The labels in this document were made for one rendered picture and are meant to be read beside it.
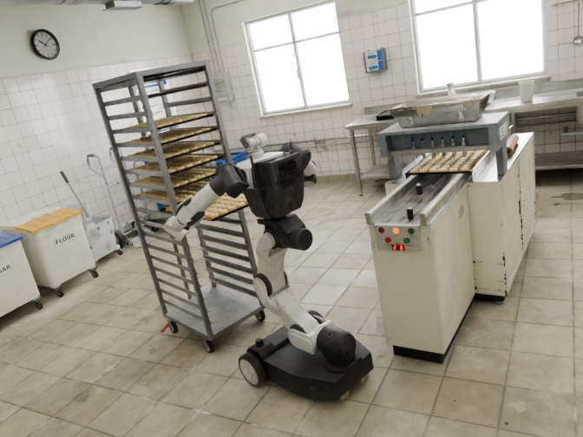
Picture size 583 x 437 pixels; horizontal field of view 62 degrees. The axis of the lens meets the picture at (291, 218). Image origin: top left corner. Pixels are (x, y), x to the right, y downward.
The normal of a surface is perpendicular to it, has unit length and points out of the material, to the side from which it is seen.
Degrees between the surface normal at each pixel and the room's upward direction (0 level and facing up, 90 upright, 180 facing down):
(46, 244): 92
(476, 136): 90
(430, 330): 90
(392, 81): 90
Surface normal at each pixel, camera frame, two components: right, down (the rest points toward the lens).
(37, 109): 0.87, -0.01
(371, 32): -0.47, 0.36
